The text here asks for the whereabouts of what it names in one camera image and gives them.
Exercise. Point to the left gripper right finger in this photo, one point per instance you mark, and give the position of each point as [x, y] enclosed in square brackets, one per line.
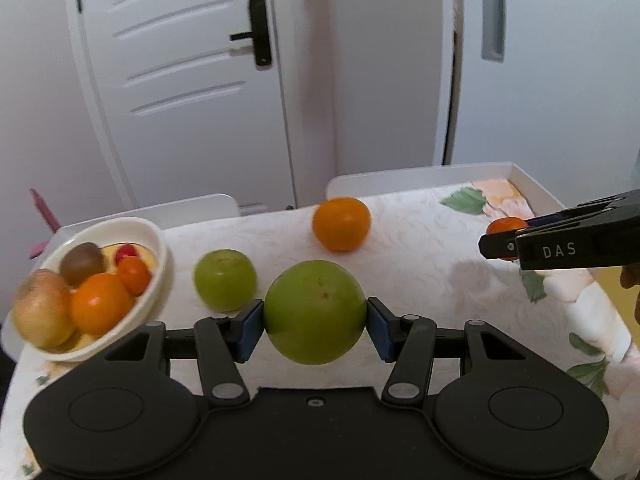
[408, 342]

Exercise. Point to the pink dustpan broom set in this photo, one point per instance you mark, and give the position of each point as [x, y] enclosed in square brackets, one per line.
[47, 216]

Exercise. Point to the cream duck pattern plate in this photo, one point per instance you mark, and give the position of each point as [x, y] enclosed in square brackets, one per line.
[109, 235]

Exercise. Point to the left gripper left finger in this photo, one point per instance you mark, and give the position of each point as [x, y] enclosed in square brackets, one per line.
[223, 343]

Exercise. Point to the green apple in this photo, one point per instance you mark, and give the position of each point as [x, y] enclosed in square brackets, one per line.
[225, 280]
[314, 312]

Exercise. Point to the red cherry tomato front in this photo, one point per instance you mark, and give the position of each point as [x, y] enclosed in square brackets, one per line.
[125, 251]

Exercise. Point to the small tangerine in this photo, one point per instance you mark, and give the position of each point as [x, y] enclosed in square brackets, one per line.
[506, 227]
[135, 274]

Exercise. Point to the yellowish old apple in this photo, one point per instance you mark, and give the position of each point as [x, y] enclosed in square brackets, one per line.
[41, 310]

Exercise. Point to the person right hand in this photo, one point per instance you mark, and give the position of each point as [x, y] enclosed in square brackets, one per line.
[629, 278]

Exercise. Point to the black door handle lock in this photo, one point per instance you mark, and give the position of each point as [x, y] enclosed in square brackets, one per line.
[258, 33]

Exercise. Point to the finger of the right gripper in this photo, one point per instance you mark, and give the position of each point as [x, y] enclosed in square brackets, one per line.
[527, 250]
[593, 207]

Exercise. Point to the brown kiwi fruit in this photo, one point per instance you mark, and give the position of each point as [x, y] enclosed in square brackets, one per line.
[81, 262]

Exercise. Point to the large orange front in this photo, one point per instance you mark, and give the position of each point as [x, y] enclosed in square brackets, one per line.
[99, 304]

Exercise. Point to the small tangerine front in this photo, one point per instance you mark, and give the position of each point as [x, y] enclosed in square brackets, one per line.
[135, 274]

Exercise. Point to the white wardrobe sliding door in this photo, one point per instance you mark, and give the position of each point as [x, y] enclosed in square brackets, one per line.
[553, 87]

